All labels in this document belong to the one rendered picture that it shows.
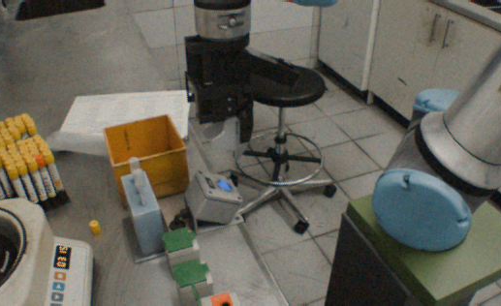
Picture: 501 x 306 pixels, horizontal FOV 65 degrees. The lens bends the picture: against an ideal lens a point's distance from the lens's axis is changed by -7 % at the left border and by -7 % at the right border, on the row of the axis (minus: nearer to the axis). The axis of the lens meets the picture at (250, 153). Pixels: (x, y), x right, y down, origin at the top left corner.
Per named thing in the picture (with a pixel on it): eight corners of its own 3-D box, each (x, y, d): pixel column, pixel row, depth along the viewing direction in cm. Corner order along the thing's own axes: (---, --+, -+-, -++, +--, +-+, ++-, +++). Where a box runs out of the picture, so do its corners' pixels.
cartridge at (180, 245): (202, 272, 64) (199, 243, 60) (172, 281, 63) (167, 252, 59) (195, 254, 67) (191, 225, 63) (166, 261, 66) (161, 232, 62)
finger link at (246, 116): (232, 133, 66) (230, 83, 61) (242, 131, 67) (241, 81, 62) (242, 149, 63) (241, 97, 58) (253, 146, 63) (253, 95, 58)
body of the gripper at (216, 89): (187, 105, 65) (180, 30, 58) (239, 95, 67) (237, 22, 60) (201, 130, 59) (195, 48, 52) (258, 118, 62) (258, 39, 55)
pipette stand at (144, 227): (176, 251, 68) (170, 205, 62) (135, 263, 65) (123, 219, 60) (161, 212, 75) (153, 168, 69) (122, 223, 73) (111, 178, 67)
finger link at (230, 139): (208, 164, 68) (204, 114, 62) (242, 156, 70) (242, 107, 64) (214, 175, 66) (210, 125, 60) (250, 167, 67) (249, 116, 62)
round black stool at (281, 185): (347, 199, 207) (367, 80, 169) (277, 257, 178) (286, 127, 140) (270, 156, 237) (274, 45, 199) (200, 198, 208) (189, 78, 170)
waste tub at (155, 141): (192, 191, 80) (187, 148, 74) (122, 210, 75) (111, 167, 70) (173, 153, 90) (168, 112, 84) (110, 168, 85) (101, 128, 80)
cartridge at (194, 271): (215, 305, 59) (212, 277, 55) (184, 315, 58) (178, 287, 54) (206, 285, 62) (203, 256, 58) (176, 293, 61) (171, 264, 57)
